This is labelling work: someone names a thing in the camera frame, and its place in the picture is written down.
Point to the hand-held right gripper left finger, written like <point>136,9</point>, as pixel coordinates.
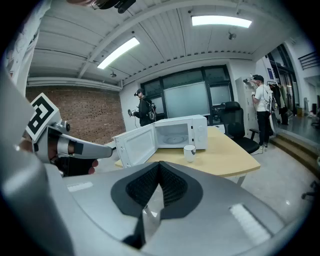
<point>100,200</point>

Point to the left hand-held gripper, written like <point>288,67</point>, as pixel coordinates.
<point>42,112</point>

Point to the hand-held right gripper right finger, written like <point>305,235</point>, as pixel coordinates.
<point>225,200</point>

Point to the white cup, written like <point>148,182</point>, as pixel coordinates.
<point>189,153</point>

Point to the white microwave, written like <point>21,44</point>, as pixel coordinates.
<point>200,135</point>

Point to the person's left forearm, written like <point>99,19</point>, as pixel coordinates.
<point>25,146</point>

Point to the person's left hand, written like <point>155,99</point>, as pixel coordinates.
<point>75,167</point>

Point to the black office chair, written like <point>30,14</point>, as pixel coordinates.
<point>235,120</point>

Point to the black chair base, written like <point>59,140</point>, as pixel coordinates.
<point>311,190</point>

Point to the white metal cabinet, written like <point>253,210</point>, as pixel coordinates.
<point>246,110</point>

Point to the long ceiling light panel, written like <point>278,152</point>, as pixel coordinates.
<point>118,52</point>
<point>221,21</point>

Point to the black-framed window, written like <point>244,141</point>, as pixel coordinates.
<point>186,98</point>

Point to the coat rack with clothes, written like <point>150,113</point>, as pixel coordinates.
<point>277,100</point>

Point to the person's white shirt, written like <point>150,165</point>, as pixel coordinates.
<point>27,37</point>

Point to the black head-worn camera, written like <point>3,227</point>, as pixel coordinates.
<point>117,4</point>

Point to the black wall vent grille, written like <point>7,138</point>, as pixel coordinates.
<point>308,61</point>

